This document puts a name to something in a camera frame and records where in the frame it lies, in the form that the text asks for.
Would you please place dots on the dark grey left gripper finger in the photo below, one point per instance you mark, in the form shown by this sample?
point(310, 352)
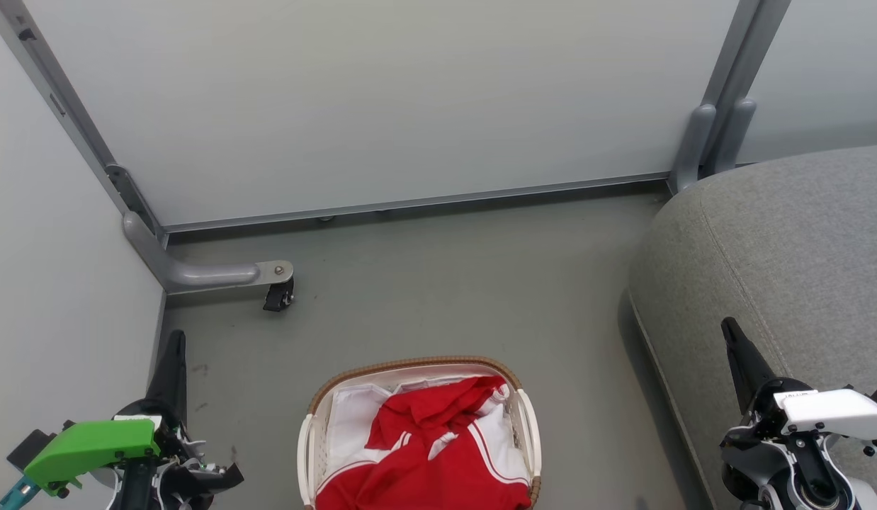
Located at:
point(171, 368)
point(212, 479)

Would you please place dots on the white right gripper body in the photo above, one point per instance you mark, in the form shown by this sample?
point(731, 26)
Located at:
point(832, 412)

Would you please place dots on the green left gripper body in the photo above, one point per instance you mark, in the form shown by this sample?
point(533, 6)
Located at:
point(91, 446)

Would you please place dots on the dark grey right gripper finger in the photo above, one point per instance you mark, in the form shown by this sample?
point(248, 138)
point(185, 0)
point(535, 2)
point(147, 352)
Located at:
point(747, 361)

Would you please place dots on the red and white shirt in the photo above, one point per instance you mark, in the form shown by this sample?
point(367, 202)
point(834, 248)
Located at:
point(410, 478)

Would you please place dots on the red jersey with white band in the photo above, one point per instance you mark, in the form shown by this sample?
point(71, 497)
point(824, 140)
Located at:
point(438, 404)

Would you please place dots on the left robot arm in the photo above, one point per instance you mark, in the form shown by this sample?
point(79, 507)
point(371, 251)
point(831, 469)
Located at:
point(137, 492)

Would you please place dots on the grey fabric sofa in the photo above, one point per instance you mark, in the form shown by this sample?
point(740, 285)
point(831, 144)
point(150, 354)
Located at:
point(800, 248)

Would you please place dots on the grey partition foot tube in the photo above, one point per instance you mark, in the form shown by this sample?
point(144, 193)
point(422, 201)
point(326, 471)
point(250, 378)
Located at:
point(197, 274)

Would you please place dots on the white woven-rim laundry basket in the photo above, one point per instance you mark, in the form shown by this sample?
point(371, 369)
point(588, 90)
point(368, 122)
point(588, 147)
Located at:
point(309, 453)

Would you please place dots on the black caster wheel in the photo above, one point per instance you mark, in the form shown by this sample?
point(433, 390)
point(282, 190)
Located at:
point(278, 296)

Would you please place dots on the white cloth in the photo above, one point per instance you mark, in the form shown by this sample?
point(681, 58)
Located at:
point(350, 425)

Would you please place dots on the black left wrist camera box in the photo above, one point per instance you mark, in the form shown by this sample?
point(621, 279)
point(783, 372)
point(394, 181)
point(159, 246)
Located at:
point(26, 448)

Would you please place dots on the grey partition post foot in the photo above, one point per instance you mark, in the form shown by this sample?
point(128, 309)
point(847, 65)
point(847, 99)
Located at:
point(693, 149)
point(734, 131)

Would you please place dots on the grey partition bottom rail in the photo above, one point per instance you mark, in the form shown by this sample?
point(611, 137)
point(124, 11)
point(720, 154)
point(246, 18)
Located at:
point(410, 203)

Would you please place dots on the grey partition double post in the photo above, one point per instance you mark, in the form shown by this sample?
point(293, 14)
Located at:
point(747, 42)

